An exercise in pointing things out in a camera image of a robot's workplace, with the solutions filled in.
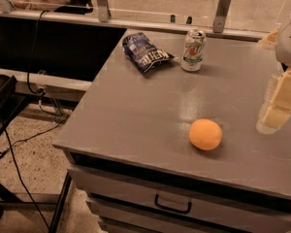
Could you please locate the black drawer handle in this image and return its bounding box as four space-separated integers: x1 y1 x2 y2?
154 194 192 215

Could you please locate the grey drawer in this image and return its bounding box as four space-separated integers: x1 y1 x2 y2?
85 196 250 233
68 165 291 233

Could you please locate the metal bracket middle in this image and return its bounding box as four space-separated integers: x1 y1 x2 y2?
96 0 111 22

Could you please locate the black hanging cable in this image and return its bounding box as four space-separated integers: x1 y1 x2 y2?
26 10 50 95

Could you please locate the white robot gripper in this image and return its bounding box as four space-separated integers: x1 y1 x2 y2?
256 12 291 135

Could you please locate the grey top drawer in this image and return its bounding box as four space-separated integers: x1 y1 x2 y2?
68 165 291 233

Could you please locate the black metal table leg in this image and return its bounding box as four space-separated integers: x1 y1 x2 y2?
48 174 72 233

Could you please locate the metal bracket right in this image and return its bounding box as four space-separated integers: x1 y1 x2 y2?
212 0 232 33

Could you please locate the blue kettle chips bag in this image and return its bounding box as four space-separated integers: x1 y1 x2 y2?
122 32 174 74

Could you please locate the orange fruit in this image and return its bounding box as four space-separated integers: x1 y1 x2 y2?
189 119 222 150

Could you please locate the white green soda can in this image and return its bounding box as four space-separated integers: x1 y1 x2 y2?
181 29 206 72

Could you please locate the black cart at left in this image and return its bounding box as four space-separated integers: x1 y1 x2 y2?
0 75 25 136

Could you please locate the yellow sponge at edge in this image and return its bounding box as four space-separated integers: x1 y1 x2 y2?
257 27 279 50

